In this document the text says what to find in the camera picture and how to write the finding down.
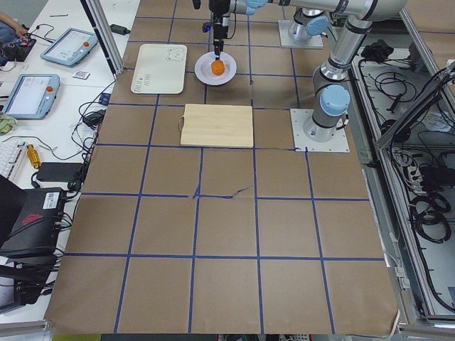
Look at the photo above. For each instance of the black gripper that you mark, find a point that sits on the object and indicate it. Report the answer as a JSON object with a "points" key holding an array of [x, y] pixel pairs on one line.
{"points": [[221, 22]]}

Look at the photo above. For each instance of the orange mandarin fruit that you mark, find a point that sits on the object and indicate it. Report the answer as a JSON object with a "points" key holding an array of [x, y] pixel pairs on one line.
{"points": [[217, 67]]}

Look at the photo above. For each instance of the white round plate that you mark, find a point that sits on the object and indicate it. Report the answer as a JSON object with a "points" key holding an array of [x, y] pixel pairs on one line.
{"points": [[205, 74]]}

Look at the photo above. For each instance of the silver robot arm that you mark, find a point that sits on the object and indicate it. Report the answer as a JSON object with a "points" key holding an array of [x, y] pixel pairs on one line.
{"points": [[361, 15], [315, 18]]}

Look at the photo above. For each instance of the cream bear-print tray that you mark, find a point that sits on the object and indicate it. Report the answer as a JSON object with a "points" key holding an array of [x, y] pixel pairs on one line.
{"points": [[160, 69]]}

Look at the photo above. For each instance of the bamboo cutting board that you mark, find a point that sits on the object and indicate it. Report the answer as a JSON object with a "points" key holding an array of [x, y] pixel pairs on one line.
{"points": [[218, 126]]}

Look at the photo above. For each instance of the black power adapter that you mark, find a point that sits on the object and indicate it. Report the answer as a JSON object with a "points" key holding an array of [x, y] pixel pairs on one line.
{"points": [[118, 29]]}

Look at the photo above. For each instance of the far teach pendant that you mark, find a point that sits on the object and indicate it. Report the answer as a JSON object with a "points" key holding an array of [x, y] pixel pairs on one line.
{"points": [[70, 48]]}

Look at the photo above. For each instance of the teach pendant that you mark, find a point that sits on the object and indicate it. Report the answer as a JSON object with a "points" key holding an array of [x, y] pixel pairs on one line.
{"points": [[70, 48], [32, 96]]}

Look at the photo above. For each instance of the near teach pendant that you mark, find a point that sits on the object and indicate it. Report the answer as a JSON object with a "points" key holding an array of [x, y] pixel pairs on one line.
{"points": [[32, 96]]}

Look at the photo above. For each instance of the gold metal cylinder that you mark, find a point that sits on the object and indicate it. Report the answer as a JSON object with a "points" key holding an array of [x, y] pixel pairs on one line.
{"points": [[33, 156]]}

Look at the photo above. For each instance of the black laptop computer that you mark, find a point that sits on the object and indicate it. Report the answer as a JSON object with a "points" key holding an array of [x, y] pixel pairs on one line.
{"points": [[30, 221]]}

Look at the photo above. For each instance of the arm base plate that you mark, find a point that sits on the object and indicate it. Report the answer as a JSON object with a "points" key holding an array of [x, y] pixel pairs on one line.
{"points": [[312, 138], [294, 35]]}

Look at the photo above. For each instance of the aluminium frame post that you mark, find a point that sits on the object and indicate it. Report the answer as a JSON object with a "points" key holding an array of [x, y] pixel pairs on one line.
{"points": [[96, 16]]}

